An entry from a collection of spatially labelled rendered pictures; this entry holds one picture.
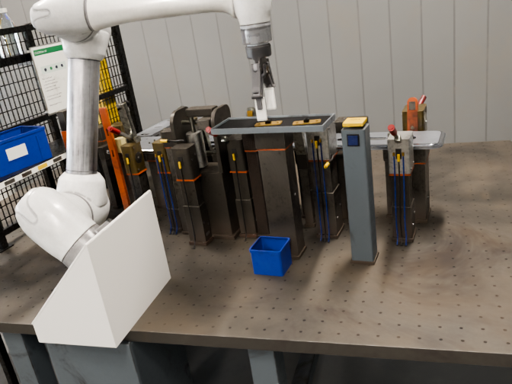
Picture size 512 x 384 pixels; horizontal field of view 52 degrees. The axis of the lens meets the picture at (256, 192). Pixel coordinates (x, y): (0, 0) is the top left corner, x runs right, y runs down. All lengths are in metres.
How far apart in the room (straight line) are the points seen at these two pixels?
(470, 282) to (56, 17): 1.40
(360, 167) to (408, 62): 2.26
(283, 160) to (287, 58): 2.28
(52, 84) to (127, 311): 1.38
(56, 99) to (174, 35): 1.65
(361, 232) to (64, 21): 1.07
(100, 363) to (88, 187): 0.56
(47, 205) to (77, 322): 0.36
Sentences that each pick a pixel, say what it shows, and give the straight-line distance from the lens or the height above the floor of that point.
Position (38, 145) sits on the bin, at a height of 1.10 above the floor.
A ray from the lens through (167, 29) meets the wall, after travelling 4.14.
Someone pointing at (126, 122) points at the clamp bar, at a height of 1.14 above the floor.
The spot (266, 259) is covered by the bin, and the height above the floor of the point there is 0.76.
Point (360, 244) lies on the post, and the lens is 1.68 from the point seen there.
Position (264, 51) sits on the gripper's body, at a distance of 1.57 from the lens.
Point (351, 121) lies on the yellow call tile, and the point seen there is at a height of 1.16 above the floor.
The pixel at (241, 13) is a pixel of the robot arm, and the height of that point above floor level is 1.50.
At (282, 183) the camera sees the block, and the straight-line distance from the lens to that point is 1.67.
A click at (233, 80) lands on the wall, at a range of 4.00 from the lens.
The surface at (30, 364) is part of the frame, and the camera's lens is 1.99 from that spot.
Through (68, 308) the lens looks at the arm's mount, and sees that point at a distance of 1.55.
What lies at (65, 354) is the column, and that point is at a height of 0.60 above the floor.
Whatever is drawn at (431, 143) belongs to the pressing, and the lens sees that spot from 1.82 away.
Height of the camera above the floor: 1.56
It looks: 21 degrees down
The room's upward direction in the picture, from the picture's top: 9 degrees counter-clockwise
